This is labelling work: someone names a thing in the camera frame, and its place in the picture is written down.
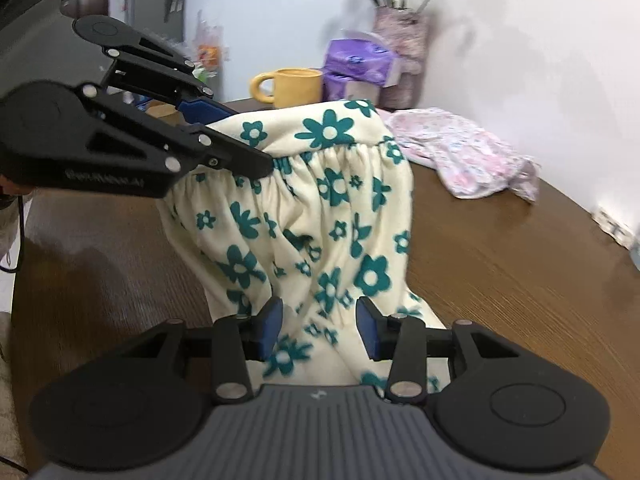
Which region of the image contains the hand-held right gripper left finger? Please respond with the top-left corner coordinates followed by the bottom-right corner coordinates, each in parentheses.
top-left (120, 296), bottom-right (284, 403)

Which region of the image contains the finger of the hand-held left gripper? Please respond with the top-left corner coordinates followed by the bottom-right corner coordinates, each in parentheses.
top-left (92, 86), bottom-right (274, 180)
top-left (102, 31), bottom-right (241, 126)

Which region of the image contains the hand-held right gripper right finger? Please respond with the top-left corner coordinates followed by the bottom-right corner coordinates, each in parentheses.
top-left (356, 296), bottom-right (521, 405)

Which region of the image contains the cream dress with green flowers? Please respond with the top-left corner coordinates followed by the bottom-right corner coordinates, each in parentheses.
top-left (157, 99), bottom-right (448, 396)

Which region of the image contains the yellow mug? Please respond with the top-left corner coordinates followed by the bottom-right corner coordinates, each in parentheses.
top-left (250, 67), bottom-right (324, 109)

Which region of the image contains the purple tissue pack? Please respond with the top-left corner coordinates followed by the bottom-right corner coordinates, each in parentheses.
top-left (324, 30), bottom-right (403, 86)
top-left (322, 71), bottom-right (381, 103)

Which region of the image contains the pink floral garment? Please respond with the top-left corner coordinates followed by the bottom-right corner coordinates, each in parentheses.
top-left (382, 107), bottom-right (541, 203)

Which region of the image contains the purple lace vase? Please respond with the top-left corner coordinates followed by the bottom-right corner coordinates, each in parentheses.
top-left (375, 7), bottom-right (431, 111)

